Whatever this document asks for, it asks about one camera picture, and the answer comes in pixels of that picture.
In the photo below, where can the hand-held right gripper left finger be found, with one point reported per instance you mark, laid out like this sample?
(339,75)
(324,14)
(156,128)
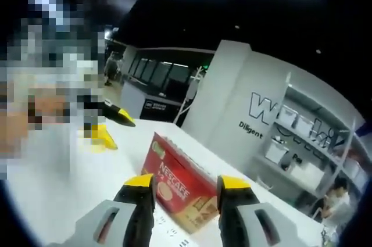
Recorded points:
(116,223)

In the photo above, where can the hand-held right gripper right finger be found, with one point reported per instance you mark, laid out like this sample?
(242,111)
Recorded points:
(247,223)

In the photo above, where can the red coffee box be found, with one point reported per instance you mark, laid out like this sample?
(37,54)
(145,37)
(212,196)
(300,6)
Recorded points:
(180,183)

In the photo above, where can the reception counter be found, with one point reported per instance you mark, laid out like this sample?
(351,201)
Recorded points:
(151,104)

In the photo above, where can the grey metal storage shelf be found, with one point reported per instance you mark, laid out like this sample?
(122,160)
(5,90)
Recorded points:
(279,171)

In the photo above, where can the white coat stand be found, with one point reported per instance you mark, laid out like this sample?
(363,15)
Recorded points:
(190,96)

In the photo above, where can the row of white storage bins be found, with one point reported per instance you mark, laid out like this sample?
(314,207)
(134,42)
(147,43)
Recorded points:
(308,171)

